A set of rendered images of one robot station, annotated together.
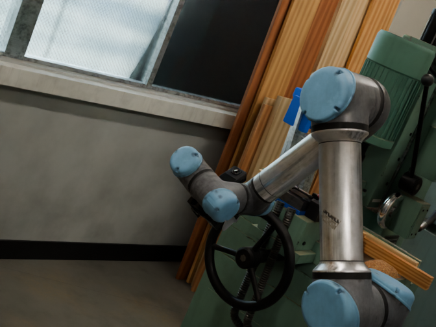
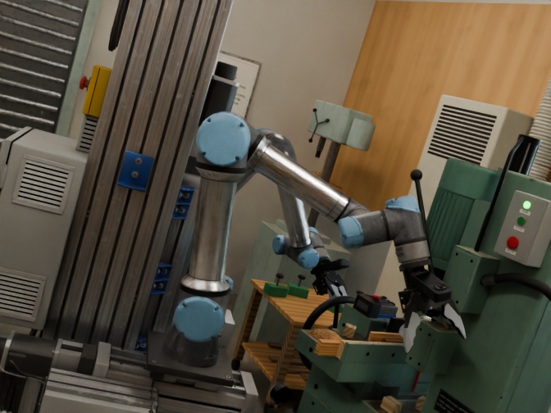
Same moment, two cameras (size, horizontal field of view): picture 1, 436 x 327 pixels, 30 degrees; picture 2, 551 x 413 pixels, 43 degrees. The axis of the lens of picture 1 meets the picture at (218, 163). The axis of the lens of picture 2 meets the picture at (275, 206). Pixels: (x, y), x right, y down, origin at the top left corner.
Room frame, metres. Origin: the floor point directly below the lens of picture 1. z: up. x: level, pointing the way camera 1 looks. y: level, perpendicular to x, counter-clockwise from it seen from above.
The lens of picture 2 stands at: (2.60, -2.43, 1.53)
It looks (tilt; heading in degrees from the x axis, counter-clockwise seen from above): 9 degrees down; 110
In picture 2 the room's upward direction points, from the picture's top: 17 degrees clockwise
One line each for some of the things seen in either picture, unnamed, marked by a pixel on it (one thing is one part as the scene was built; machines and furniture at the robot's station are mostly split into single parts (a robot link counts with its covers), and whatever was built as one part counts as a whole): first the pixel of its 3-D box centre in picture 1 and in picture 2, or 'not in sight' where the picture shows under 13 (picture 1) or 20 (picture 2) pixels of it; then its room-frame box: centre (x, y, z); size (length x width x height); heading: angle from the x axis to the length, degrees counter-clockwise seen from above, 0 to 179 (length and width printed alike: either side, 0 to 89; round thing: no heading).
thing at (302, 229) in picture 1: (293, 224); (369, 325); (2.23, -0.26, 0.91); 0.15 x 0.14 x 0.09; 56
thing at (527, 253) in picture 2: not in sight; (527, 229); (2.58, -0.66, 1.40); 0.10 x 0.06 x 0.16; 146
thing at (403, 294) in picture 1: (377, 305); not in sight; (1.62, -0.42, 0.98); 0.13 x 0.12 x 0.14; 139
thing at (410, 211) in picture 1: (406, 215); (431, 347); (2.46, -0.60, 1.02); 0.09 x 0.07 x 0.12; 56
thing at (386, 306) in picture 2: (305, 202); (374, 304); (2.22, -0.27, 0.99); 0.13 x 0.11 x 0.06; 56
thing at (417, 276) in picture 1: (340, 230); (398, 351); (2.36, -0.41, 0.92); 0.62 x 0.02 x 0.04; 56
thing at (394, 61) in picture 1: (385, 89); (460, 216); (2.39, -0.36, 1.35); 0.18 x 0.18 x 0.31
